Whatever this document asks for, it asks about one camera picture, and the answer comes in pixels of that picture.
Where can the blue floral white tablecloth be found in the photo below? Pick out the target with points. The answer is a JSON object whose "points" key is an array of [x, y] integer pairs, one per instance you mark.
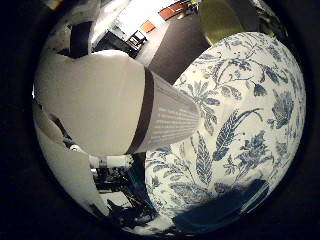
{"points": [[240, 116]]}

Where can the orange-brown panel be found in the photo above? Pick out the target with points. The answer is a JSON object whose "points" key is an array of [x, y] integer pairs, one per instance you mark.
{"points": [[148, 26], [171, 10]]}

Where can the blue striped cloth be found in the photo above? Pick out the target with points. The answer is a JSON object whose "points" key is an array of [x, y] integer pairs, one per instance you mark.
{"points": [[226, 206]]}

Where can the yellow-green round chair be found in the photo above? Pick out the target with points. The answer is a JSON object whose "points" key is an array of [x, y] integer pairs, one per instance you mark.
{"points": [[218, 20]]}

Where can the white spray bottle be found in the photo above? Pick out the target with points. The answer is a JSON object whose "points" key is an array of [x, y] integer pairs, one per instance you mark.
{"points": [[100, 103]]}

